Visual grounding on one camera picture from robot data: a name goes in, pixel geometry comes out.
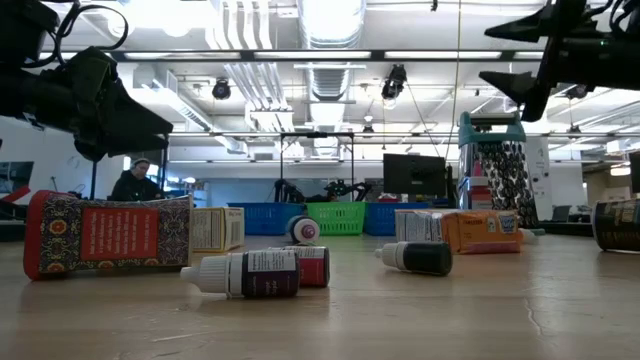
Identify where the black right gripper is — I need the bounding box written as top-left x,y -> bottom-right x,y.
478,0 -> 621,124

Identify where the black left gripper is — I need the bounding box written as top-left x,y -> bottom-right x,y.
29,47 -> 174,162

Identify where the yellow food box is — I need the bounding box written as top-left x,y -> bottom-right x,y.
191,206 -> 246,253

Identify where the pink-capped red gel bottle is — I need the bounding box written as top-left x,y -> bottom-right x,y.
467,159 -> 495,212

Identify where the orange food box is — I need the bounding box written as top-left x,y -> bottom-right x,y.
394,208 -> 525,256

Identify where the purple-capped gel bottle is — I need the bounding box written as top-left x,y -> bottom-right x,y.
285,214 -> 322,246

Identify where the person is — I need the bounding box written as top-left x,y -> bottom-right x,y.
109,157 -> 165,203

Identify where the black ceiling spotlight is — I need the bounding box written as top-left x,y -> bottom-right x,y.
211,76 -> 233,101
380,63 -> 409,101

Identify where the red patterned box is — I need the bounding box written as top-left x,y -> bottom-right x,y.
23,189 -> 194,281

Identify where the red object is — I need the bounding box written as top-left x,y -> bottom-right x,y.
0,184 -> 32,207

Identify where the blue plastic basket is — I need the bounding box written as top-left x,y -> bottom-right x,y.
227,201 -> 306,237
363,201 -> 431,237

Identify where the black computer monitor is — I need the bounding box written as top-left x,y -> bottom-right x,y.
382,152 -> 448,197

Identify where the dark monitor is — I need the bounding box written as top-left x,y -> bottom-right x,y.
628,149 -> 640,195

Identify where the small purple dropper bottle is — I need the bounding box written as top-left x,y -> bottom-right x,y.
179,248 -> 301,300

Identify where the green plastic basket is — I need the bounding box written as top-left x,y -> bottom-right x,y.
305,201 -> 368,237

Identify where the small dark dropper bottle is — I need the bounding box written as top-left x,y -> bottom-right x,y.
374,241 -> 454,277

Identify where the thin hanging cord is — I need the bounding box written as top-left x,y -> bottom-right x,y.
451,0 -> 464,147

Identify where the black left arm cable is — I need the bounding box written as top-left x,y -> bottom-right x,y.
54,0 -> 130,69

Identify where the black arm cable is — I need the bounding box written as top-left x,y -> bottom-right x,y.
594,0 -> 640,39
54,0 -> 130,69

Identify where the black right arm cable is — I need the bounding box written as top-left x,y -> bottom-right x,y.
594,0 -> 640,39

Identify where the teal-handled box grater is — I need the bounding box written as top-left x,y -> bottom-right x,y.
457,110 -> 540,230

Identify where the dark wall screen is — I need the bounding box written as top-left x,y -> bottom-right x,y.
0,160 -> 36,195

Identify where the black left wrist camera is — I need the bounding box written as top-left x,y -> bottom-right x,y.
0,0 -> 62,69

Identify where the black metal frame stand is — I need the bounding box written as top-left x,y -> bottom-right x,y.
278,130 -> 356,202

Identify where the silver ventilation duct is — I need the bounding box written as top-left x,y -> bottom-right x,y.
297,0 -> 367,161

